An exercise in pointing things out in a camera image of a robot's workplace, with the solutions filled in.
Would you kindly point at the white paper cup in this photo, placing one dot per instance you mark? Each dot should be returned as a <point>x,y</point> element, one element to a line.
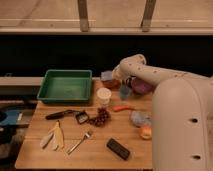
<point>104,95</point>

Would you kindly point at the small blue cup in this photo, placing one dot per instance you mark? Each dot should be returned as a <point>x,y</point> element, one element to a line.
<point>124,92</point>

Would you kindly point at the purple bowl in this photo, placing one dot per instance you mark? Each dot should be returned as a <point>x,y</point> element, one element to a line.
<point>141,87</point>

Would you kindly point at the silver fork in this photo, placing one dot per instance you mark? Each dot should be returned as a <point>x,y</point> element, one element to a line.
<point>86,136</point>

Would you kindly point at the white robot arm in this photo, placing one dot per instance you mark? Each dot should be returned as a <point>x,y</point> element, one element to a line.
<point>181,104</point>

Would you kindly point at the black handled peeler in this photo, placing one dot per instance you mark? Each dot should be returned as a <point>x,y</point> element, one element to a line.
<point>61,114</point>

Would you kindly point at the bunch of dark grapes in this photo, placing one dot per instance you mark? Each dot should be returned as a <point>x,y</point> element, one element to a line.
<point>101,119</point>

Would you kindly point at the small black box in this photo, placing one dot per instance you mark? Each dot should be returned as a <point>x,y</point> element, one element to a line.
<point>81,117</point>

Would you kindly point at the black remote control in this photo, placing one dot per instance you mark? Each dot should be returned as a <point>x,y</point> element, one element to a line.
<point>118,149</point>

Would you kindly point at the orange apple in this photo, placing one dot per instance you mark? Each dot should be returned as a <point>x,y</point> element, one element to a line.
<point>145,132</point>

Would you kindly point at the blue object at left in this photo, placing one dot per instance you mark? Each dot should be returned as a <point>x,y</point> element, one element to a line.
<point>13,116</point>

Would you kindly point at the red bowl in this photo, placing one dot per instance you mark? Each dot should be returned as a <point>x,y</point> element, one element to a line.
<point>111,84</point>

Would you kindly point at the orange carrot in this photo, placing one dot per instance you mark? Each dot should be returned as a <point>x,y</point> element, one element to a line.
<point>119,108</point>

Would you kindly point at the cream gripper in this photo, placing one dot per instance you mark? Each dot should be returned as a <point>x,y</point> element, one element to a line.
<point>117,73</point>

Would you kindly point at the blue grey cloth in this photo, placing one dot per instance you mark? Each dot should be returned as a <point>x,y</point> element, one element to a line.
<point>139,119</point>

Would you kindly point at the green plastic tray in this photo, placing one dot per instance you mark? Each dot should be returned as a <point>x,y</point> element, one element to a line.
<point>66,86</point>

